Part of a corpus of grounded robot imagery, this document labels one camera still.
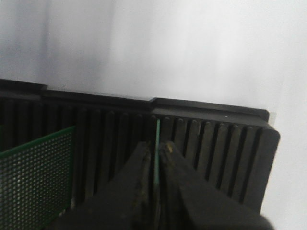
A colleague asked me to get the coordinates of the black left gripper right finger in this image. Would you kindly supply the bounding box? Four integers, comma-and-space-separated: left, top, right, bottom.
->
159, 141, 273, 230

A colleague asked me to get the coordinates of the green perforated circuit board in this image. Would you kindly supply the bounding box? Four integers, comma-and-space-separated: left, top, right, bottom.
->
153, 119, 160, 230
0, 126, 75, 230

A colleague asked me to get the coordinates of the black slotted board rack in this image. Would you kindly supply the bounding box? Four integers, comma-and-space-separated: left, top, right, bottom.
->
0, 79, 280, 212

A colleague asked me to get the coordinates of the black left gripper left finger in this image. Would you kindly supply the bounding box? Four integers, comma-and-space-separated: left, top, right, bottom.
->
49, 142, 154, 230

